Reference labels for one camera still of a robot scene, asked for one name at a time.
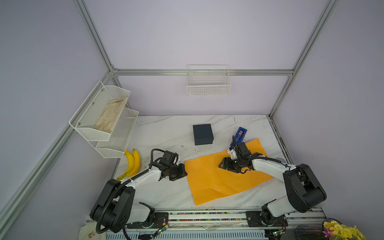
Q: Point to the dark blue gift box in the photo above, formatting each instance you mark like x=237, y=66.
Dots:
x=203, y=134

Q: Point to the beige cloth in basket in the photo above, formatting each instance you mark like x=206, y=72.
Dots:
x=109, y=117

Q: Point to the white wire shelf basket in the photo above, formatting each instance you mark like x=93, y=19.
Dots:
x=84, y=122
x=116, y=146

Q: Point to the upper white wire shelf basket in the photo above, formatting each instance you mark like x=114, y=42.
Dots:
x=84, y=122

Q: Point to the lower white wire shelf basket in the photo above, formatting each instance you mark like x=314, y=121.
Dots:
x=116, y=146

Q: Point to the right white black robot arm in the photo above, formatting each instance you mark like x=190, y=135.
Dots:
x=303, y=190

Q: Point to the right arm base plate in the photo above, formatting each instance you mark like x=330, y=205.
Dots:
x=264, y=219

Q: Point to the white wire basket on wall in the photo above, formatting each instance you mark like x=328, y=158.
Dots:
x=208, y=80

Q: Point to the yellow banana right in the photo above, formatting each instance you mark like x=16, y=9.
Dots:
x=137, y=165

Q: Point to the blue tape dispenser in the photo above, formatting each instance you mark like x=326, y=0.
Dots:
x=239, y=136

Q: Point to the beige cloth bag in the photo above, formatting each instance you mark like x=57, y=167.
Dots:
x=88, y=232

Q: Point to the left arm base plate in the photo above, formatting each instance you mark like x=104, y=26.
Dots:
x=156, y=221

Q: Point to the yellow banana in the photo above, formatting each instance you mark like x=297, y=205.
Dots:
x=137, y=165
x=131, y=163

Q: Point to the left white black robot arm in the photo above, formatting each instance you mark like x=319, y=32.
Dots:
x=115, y=208

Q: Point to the yellow banana left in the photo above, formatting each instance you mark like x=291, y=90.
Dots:
x=131, y=163

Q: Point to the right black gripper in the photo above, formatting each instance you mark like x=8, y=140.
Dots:
x=226, y=162

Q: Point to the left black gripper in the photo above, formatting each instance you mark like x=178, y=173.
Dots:
x=182, y=172

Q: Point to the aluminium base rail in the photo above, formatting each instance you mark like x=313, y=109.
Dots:
x=237, y=224

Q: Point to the yellow flower bouquet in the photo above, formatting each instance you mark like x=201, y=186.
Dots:
x=333, y=230

